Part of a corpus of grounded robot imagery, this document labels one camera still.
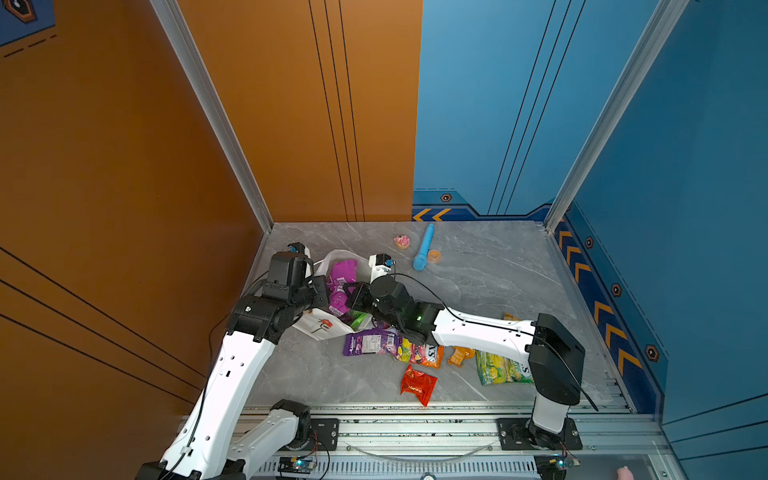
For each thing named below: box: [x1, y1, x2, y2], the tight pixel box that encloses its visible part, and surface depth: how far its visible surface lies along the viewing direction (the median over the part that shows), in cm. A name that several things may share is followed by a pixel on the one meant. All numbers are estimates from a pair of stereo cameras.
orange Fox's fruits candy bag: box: [421, 343, 445, 369], surface depth 86 cm
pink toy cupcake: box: [393, 233, 411, 250], surface depth 114 cm
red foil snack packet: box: [400, 364, 438, 407], surface depth 81 cm
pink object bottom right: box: [616, 465, 635, 480], surface depth 68 cm
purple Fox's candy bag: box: [342, 328, 401, 358], surface depth 88 cm
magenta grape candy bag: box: [326, 259, 358, 316], surface depth 77 cm
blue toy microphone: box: [413, 223, 435, 272], surface depth 110 cm
